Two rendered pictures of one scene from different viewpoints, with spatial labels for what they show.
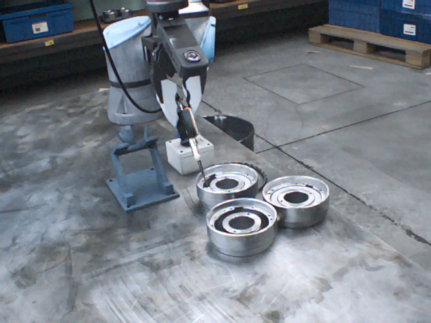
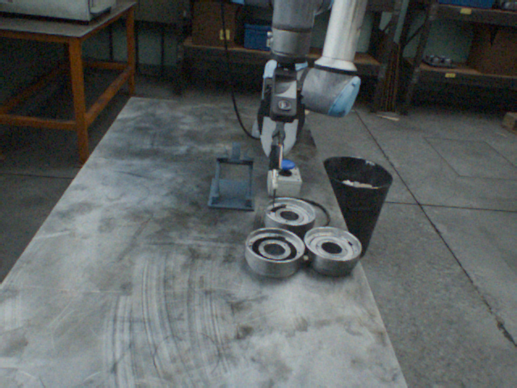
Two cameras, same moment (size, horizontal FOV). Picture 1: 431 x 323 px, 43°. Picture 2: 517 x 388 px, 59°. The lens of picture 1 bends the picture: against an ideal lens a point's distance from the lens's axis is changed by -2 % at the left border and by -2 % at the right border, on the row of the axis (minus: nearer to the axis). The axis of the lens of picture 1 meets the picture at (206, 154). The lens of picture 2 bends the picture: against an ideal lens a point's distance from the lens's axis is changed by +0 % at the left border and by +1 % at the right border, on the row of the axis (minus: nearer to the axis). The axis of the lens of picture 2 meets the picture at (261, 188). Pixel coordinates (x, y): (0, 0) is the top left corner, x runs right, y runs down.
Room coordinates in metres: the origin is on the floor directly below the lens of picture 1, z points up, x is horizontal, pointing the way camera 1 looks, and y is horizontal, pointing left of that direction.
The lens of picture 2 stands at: (0.04, -0.21, 1.31)
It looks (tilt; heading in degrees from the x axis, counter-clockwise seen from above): 28 degrees down; 18
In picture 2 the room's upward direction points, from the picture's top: 7 degrees clockwise
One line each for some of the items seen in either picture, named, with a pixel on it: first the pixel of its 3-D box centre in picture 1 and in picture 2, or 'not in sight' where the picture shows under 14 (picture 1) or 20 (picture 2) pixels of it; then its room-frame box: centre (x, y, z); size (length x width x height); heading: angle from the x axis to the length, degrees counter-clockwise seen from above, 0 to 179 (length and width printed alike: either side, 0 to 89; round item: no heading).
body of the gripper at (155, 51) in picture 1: (168, 36); (283, 82); (0.90, 0.04, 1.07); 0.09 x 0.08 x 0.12; 22
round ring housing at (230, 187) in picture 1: (227, 188); (288, 218); (0.82, -0.03, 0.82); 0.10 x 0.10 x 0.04
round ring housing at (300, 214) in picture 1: (295, 202); (330, 251); (0.75, -0.13, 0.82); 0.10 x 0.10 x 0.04
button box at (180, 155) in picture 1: (189, 151); (283, 179); (0.98, 0.03, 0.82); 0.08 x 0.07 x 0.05; 23
